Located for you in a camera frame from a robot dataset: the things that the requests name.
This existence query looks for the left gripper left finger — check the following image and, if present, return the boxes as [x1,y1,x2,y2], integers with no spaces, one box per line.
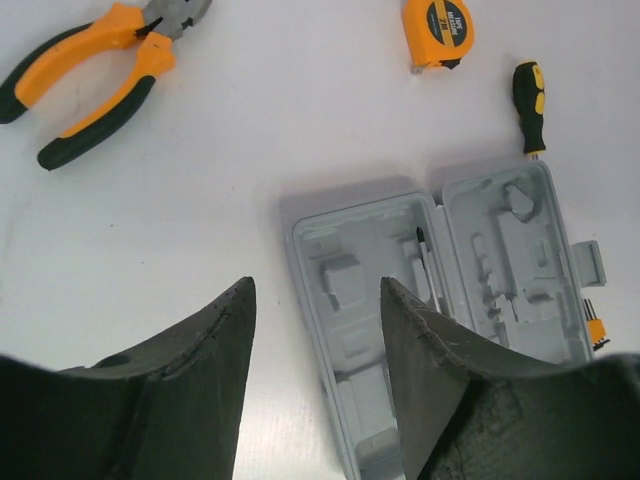
[1,277,256,479]

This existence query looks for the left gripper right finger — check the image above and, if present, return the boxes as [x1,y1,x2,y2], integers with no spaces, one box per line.
[380,278,639,479]

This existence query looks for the grey plastic tool case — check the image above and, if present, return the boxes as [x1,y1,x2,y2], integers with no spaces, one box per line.
[285,160,606,479]

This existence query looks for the black yellow screwdriver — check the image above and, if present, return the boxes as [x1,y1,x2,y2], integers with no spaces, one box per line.
[512,61,546,160]
[416,227,442,314]

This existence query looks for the orange hex key set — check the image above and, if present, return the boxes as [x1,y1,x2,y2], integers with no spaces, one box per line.
[582,298,610,351]

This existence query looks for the orange black pliers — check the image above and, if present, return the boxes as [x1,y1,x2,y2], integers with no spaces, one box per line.
[1,1,213,171]

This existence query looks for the orange tape measure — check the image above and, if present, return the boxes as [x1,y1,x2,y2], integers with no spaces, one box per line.
[402,0,475,74]

